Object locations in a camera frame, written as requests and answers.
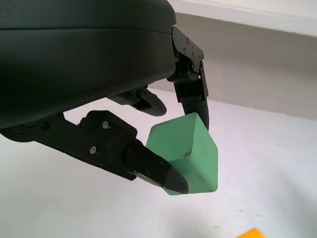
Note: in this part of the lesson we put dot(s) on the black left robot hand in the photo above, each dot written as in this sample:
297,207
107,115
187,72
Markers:
74,62

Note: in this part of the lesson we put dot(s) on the green wooden cube block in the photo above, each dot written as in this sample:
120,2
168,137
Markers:
183,148

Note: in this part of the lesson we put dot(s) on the yellow wooden cube block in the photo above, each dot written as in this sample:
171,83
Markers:
255,231

